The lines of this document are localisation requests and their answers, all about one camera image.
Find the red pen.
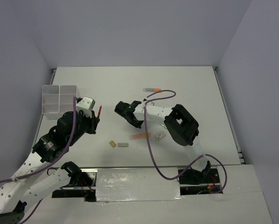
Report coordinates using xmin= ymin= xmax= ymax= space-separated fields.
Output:
xmin=97 ymin=105 xmax=102 ymax=118

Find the pink orange highlighter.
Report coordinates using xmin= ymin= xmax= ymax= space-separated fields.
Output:
xmin=129 ymin=132 xmax=152 ymax=140

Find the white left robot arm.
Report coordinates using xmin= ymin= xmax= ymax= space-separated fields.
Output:
xmin=0 ymin=110 xmax=100 ymax=224

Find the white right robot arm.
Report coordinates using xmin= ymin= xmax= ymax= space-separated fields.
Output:
xmin=114 ymin=101 xmax=211 ymax=185

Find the orange grey utility knife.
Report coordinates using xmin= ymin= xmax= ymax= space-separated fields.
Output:
xmin=142 ymin=88 xmax=161 ymax=92

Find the grey eraser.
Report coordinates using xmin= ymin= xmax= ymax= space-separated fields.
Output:
xmin=118 ymin=143 xmax=129 ymax=147

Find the yellow eraser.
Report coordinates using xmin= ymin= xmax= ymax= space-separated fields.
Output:
xmin=109 ymin=140 xmax=117 ymax=147

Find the white red small box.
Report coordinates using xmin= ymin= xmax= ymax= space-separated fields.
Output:
xmin=155 ymin=131 xmax=166 ymax=140

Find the white compartment box left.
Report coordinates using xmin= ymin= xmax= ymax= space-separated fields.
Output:
xmin=42 ymin=85 xmax=60 ymax=114

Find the white compartment box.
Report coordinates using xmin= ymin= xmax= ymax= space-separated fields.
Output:
xmin=42 ymin=85 xmax=60 ymax=114
xmin=59 ymin=85 xmax=79 ymax=115

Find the white compartment box right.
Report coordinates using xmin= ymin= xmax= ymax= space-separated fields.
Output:
xmin=59 ymin=85 xmax=79 ymax=115

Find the white taped cover panel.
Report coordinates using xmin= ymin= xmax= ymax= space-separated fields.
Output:
xmin=96 ymin=168 xmax=181 ymax=202

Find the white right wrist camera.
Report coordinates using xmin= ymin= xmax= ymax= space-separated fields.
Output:
xmin=143 ymin=98 xmax=155 ymax=106

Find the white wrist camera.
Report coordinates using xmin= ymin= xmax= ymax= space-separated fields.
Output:
xmin=76 ymin=97 xmax=95 ymax=118
xmin=143 ymin=98 xmax=155 ymax=106

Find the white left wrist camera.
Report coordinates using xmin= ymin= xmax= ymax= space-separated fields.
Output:
xmin=76 ymin=97 xmax=95 ymax=118

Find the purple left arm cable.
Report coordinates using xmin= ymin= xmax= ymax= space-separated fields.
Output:
xmin=0 ymin=97 xmax=81 ymax=224

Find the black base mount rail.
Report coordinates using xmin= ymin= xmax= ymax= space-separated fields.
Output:
xmin=52 ymin=167 xmax=225 ymax=203

